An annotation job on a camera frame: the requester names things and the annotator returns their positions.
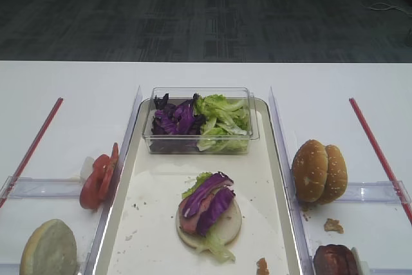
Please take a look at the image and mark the sesame bun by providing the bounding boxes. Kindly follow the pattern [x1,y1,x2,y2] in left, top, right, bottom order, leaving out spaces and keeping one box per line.
[317,145,348,204]
[292,140,328,202]

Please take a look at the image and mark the green lettuce in container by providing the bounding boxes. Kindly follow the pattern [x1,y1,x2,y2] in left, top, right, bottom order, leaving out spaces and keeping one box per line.
[194,94,249,153]

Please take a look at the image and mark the meat slice on burger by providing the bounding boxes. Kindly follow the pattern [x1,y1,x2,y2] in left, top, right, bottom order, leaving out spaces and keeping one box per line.
[179,198,209,234]

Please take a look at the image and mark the green lettuce on burger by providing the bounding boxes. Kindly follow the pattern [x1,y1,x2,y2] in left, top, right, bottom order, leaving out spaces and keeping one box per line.
[182,172,236,263]

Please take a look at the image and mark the tomato slices stack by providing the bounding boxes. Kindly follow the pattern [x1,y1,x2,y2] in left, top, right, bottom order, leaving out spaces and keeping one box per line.
[79,142,119,210]

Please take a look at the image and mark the dark red meat patties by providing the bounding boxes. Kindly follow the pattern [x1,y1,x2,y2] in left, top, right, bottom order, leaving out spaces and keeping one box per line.
[314,244,359,275]

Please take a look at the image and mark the clear plastic salad container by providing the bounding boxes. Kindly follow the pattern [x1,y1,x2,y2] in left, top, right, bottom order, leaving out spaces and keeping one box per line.
[142,88,259,155]

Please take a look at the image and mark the purple cabbage leaves in container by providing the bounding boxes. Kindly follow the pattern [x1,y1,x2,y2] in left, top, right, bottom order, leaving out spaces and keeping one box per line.
[150,93,206,153]

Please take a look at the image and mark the purple cabbage on burger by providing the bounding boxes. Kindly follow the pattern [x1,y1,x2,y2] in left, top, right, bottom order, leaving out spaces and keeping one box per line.
[182,171,236,236]

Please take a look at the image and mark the bottom bun on tray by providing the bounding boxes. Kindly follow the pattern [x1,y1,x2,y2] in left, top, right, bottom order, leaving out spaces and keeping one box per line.
[175,199,242,252]

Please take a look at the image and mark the cream rectangular serving tray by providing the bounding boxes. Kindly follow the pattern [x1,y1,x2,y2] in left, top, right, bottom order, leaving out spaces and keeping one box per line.
[93,99,301,274]

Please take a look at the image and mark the right red tape strip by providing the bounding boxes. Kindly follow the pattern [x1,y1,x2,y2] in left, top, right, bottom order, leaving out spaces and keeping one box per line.
[349,98,411,222]

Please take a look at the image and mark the red tape strip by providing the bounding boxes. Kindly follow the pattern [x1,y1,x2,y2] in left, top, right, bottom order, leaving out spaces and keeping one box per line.
[349,98,411,222]
[0,97,64,207]

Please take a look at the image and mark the orange food scrap on tray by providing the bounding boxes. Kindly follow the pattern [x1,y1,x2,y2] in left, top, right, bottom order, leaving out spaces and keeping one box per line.
[256,258,270,275]

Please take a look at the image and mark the brown crumb on table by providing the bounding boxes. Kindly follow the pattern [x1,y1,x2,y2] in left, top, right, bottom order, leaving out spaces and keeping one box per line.
[324,218,344,234]

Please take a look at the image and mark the left red tape strip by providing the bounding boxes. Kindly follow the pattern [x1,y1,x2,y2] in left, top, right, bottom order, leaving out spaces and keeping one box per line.
[0,97,64,207]

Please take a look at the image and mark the left clear acrylic divider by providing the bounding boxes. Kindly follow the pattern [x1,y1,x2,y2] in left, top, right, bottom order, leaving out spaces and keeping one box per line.
[77,88,142,274]

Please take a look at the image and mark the right upper clear cross bar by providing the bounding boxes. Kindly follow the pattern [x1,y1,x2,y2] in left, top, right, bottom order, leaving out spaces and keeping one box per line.
[336,181,411,204]

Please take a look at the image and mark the clear cross bar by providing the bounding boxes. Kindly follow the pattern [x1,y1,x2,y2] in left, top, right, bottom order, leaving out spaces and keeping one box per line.
[1,176,82,199]
[336,181,411,204]

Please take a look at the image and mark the pale bottom bun upright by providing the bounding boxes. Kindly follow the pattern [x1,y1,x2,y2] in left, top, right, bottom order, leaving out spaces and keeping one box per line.
[19,219,78,275]

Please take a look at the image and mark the left upper clear cross bar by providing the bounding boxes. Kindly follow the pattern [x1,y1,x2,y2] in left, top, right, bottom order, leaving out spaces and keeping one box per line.
[1,176,82,199]

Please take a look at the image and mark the white cable on floor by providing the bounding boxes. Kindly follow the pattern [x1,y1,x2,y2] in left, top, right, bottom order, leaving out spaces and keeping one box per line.
[359,0,412,15]

